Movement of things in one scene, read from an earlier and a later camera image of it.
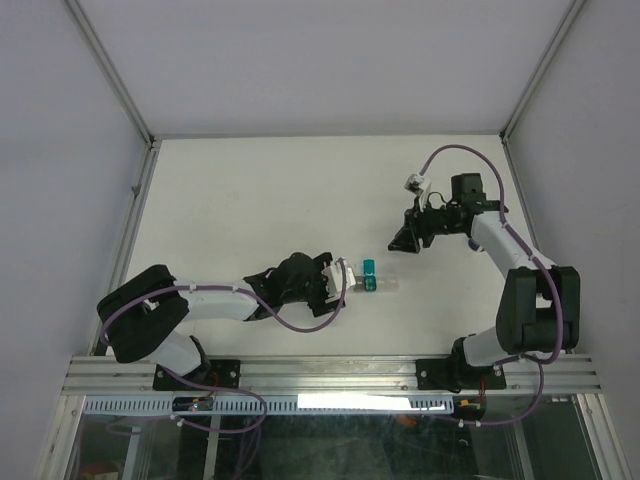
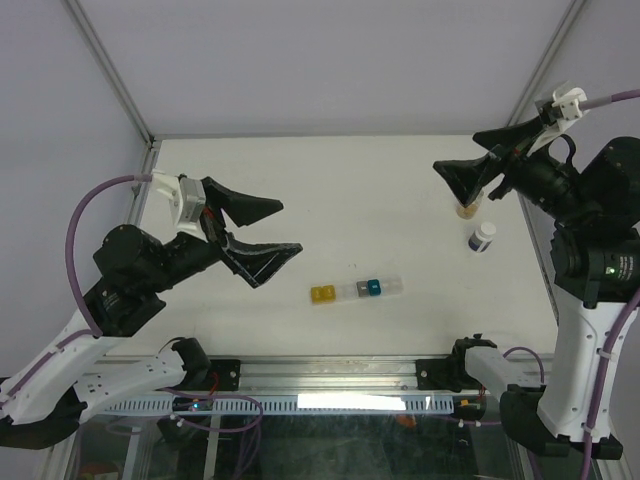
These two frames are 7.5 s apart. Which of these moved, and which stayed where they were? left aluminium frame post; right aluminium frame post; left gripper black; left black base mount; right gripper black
Moved: right gripper black; left gripper black
Stayed: left black base mount; right aluminium frame post; left aluminium frame post
